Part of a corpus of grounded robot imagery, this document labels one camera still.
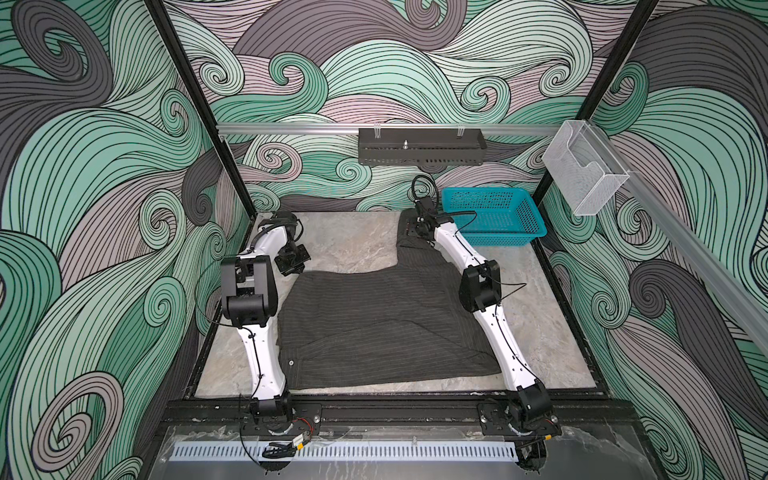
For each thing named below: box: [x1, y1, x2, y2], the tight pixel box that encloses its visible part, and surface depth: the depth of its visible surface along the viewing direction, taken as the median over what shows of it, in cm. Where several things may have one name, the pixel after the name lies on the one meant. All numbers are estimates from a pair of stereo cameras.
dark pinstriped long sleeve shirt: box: [278, 208, 501, 390], surface depth 89 cm
